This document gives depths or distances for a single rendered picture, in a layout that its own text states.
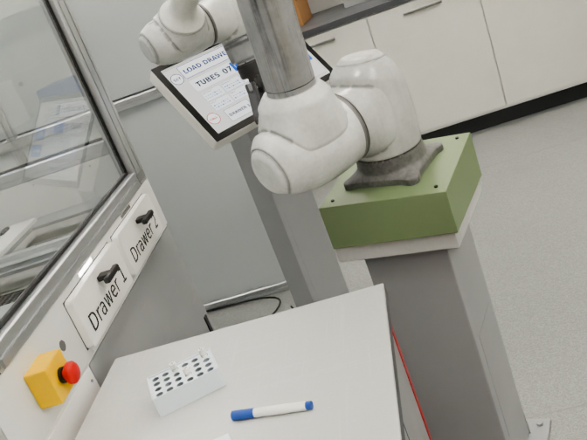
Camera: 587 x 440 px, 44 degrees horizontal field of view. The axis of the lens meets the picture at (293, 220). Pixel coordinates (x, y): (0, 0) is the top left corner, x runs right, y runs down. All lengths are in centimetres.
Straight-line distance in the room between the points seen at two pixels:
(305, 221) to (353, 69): 101
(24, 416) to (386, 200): 80
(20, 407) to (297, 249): 134
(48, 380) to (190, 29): 82
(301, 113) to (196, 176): 182
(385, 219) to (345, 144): 20
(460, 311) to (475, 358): 13
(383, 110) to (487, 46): 286
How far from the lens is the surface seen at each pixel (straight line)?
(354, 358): 124
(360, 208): 156
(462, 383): 182
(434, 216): 153
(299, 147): 140
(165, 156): 318
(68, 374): 132
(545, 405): 225
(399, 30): 428
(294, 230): 243
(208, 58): 231
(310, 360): 128
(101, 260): 165
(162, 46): 170
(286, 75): 140
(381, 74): 153
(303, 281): 249
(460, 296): 167
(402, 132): 157
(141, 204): 196
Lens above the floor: 141
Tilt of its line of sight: 20 degrees down
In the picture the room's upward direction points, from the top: 21 degrees counter-clockwise
